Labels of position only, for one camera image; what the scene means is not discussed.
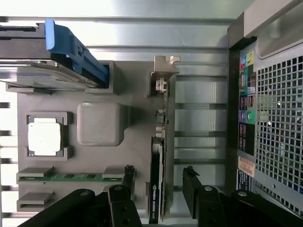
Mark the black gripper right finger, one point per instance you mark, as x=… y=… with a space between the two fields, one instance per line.
x=208 y=208

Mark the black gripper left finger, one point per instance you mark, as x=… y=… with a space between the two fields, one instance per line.
x=123 y=208

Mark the green RAM stick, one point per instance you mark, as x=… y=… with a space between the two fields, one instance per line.
x=71 y=177

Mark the grey printed parts rack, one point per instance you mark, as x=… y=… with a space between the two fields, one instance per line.
x=101 y=123

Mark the silver CPU chip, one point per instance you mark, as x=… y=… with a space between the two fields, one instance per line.
x=45 y=136

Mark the black open PC case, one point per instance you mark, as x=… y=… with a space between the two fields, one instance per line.
x=279 y=118

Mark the hard disk with blue caddy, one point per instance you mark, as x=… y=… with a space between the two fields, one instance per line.
x=78 y=54

